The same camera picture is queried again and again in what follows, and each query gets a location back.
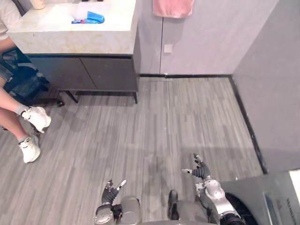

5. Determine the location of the blue toothpaste box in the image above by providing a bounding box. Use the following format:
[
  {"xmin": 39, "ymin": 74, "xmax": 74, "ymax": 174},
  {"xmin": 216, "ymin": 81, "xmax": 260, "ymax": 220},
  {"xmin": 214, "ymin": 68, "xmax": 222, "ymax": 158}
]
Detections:
[{"xmin": 71, "ymin": 11, "xmax": 105, "ymax": 24}]

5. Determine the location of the marble top vanity cabinet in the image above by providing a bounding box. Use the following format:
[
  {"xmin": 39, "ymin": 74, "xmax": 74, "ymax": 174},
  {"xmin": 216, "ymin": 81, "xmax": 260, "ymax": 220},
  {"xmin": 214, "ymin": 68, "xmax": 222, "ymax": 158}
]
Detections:
[{"xmin": 7, "ymin": 0, "xmax": 142, "ymax": 104}]

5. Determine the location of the person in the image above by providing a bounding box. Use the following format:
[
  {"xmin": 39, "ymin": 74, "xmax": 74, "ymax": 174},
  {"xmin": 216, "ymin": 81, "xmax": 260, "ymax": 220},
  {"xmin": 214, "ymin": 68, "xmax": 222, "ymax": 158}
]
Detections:
[{"xmin": 0, "ymin": 0, "xmax": 52, "ymax": 164}]

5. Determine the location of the pink hanging towel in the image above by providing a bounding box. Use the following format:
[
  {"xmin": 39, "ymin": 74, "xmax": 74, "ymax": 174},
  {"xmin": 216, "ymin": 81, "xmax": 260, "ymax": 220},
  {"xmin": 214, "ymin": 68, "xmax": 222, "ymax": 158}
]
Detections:
[{"xmin": 152, "ymin": 0, "xmax": 195, "ymax": 19}]

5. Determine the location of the grey washing machine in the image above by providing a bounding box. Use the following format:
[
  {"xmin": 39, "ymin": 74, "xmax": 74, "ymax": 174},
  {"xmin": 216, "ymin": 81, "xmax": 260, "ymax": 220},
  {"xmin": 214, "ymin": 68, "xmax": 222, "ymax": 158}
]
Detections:
[{"xmin": 220, "ymin": 169, "xmax": 300, "ymax": 225}]

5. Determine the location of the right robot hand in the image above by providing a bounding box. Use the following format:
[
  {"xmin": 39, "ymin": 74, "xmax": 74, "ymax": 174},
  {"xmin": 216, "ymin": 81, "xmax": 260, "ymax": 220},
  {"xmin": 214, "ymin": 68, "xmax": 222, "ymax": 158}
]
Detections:
[{"xmin": 181, "ymin": 153, "xmax": 211, "ymax": 180}]

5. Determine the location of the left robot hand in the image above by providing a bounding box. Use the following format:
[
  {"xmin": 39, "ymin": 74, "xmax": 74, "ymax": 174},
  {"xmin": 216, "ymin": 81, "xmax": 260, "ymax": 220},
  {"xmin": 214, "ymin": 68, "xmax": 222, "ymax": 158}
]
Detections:
[{"xmin": 101, "ymin": 180, "xmax": 127, "ymax": 205}]

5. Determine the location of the white translucent cup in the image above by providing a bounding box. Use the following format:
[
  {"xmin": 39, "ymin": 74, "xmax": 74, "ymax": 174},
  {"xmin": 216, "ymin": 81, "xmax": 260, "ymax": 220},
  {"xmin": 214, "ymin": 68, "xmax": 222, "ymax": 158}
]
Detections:
[{"xmin": 70, "ymin": 6, "xmax": 89, "ymax": 20}]

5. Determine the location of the black office chair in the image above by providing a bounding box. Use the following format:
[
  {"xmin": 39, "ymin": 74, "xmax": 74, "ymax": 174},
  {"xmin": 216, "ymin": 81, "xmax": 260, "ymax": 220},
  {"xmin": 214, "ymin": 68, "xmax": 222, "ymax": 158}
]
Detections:
[{"xmin": 0, "ymin": 46, "xmax": 65, "ymax": 132}]

